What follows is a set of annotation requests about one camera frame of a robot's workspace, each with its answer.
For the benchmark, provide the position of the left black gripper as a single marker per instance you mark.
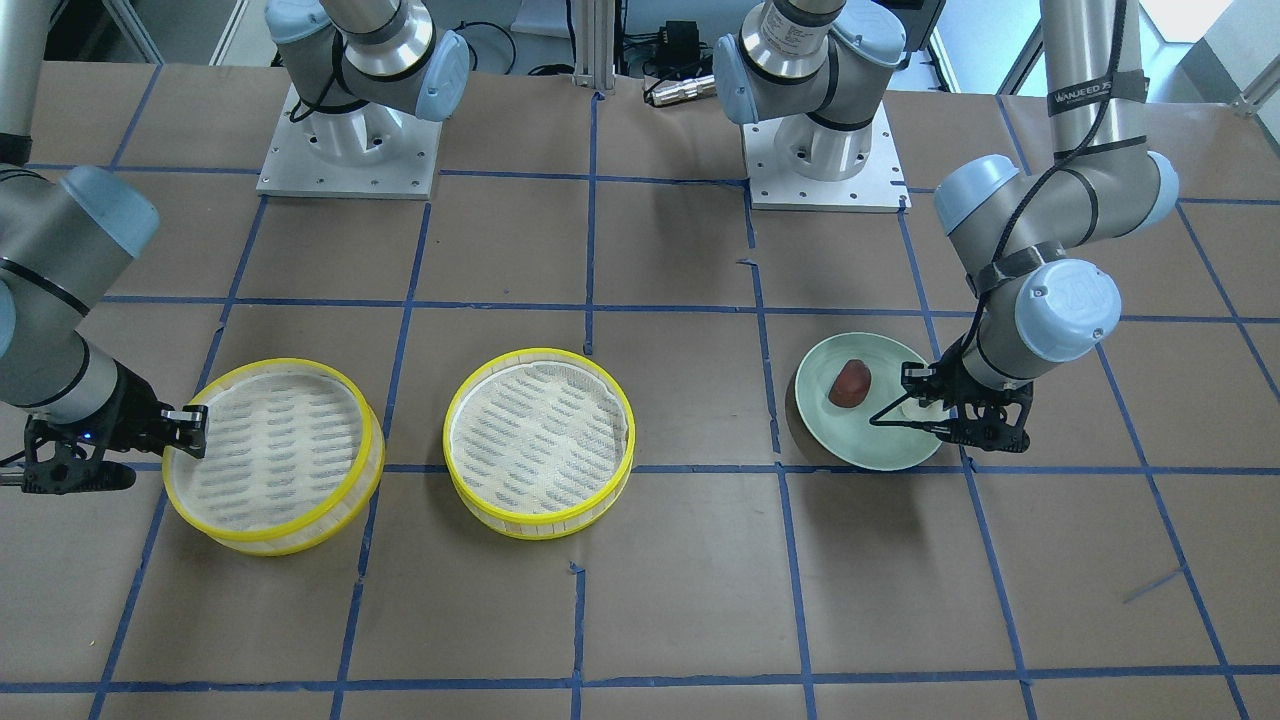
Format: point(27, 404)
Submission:
point(952, 381)

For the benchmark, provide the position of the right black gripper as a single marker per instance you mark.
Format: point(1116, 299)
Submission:
point(128, 412)

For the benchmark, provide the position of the white steamed bun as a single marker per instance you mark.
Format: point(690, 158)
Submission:
point(921, 409)

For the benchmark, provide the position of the dark red bun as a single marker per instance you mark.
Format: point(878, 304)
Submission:
point(851, 385)

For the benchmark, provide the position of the yellow bamboo steamer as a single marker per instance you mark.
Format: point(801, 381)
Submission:
point(539, 443)
point(294, 453)

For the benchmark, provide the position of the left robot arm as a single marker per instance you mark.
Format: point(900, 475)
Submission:
point(805, 81)

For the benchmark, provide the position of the light green plate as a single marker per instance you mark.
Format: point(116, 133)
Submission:
point(847, 432)

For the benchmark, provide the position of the silver cylindrical connector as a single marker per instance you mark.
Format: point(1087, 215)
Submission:
point(670, 92)

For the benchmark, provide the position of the black device on floor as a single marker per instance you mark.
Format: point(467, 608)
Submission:
point(673, 51)

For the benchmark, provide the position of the aluminium frame post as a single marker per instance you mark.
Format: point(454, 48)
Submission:
point(594, 37)

